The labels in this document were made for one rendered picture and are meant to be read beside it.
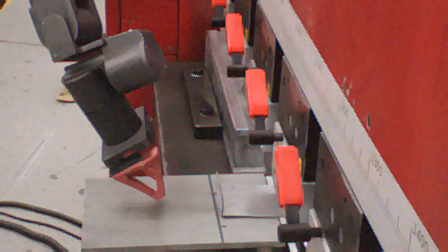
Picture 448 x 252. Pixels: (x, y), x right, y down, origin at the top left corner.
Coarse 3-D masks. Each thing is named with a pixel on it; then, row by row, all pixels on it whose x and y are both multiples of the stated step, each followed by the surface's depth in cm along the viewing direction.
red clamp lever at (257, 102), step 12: (252, 72) 103; (264, 72) 103; (252, 84) 102; (264, 84) 103; (252, 96) 102; (264, 96) 102; (252, 108) 101; (264, 108) 101; (264, 120) 101; (252, 132) 100; (264, 132) 100; (252, 144) 100; (264, 144) 100
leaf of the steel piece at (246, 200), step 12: (216, 180) 124; (228, 192) 124; (240, 192) 124; (252, 192) 124; (264, 192) 125; (228, 204) 121; (240, 204) 121; (252, 204) 121; (264, 204) 122; (276, 204) 122; (252, 216) 119; (264, 216) 119; (276, 216) 119
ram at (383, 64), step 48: (288, 0) 99; (336, 0) 78; (384, 0) 64; (432, 0) 55; (288, 48) 99; (336, 48) 78; (384, 48) 64; (432, 48) 55; (384, 96) 64; (432, 96) 55; (336, 144) 78; (384, 144) 65; (432, 144) 55; (432, 192) 55; (384, 240) 65; (432, 240) 56
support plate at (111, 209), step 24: (96, 192) 123; (120, 192) 124; (168, 192) 124; (192, 192) 124; (216, 192) 125; (96, 216) 118; (120, 216) 118; (144, 216) 118; (168, 216) 118; (192, 216) 119; (240, 216) 119; (96, 240) 113; (120, 240) 113; (144, 240) 113; (168, 240) 113; (192, 240) 113; (216, 240) 114; (240, 240) 114; (264, 240) 114
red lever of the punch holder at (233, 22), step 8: (232, 16) 121; (240, 16) 121; (232, 24) 120; (240, 24) 120; (232, 32) 120; (240, 32) 120; (232, 40) 119; (240, 40) 119; (232, 48) 119; (240, 48) 119; (232, 56) 119; (240, 56) 119; (232, 64) 119; (240, 64) 118; (232, 72) 117; (240, 72) 117
